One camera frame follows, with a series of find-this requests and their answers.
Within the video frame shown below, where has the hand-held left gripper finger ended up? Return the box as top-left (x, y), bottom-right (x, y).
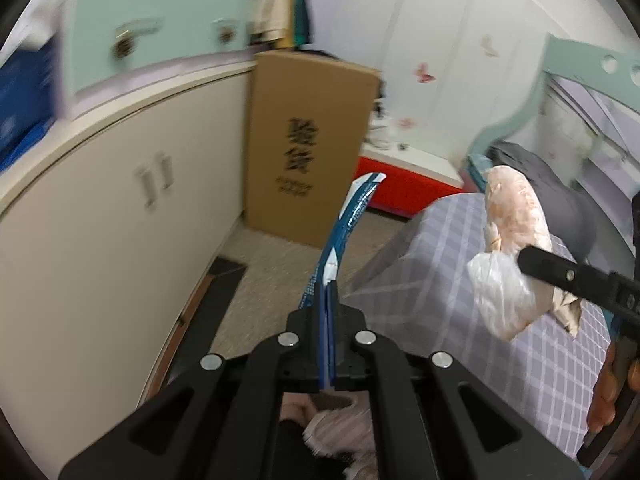
top-left (331, 282), bottom-right (587, 480)
top-left (59, 282), bottom-right (332, 480)

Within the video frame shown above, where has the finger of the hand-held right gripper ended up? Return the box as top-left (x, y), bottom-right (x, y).
top-left (517, 245), bottom-right (640, 324)

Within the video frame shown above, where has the orange white plastic bag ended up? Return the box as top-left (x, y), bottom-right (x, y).
top-left (466, 164), bottom-right (583, 344)

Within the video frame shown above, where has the blue snack packet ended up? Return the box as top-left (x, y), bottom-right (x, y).
top-left (298, 172), bottom-right (387, 311)

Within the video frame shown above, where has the person's right hand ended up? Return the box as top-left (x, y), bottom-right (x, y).
top-left (587, 345), bottom-right (618, 433)

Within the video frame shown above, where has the grey blanket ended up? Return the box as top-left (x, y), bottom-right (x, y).
top-left (487, 140), bottom-right (599, 267)

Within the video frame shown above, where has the pink fuzzy clothing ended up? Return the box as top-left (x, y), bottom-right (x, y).
top-left (277, 392), bottom-right (377, 480)

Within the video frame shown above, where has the grey checked bedsheet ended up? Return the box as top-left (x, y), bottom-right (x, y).
top-left (345, 192), bottom-right (617, 467)

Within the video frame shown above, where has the teal striped pillow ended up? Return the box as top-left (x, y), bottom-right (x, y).
top-left (467, 152), bottom-right (494, 194)

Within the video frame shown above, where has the red white low box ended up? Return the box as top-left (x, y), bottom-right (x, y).
top-left (357, 143), bottom-right (464, 219)

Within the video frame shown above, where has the mint green bed headboard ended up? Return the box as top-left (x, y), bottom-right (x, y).
top-left (467, 32), bottom-right (640, 162)

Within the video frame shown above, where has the large cardboard box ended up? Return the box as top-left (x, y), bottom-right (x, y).
top-left (242, 50), bottom-right (381, 250)

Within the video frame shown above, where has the beige cabinet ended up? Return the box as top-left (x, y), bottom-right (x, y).
top-left (0, 57), bottom-right (257, 413)

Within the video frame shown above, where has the white wardrobe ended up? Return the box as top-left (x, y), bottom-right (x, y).
top-left (310, 0), bottom-right (551, 161)

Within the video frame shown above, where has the teal hanging garment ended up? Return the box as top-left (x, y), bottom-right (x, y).
top-left (292, 0), bottom-right (314, 49)

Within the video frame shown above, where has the beige hanging garment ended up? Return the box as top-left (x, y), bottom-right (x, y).
top-left (252, 0), bottom-right (294, 44)

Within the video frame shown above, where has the mint green drawer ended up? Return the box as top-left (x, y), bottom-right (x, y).
top-left (61, 0), bottom-right (190, 122)
top-left (186, 0), bottom-right (254, 63)

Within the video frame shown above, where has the blue printed bag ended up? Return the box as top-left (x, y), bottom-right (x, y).
top-left (0, 42), bottom-right (62, 172)

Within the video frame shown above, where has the metal cabinet handle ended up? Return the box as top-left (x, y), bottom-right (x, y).
top-left (135, 164), bottom-right (157, 209)
top-left (155, 152), bottom-right (174, 189)

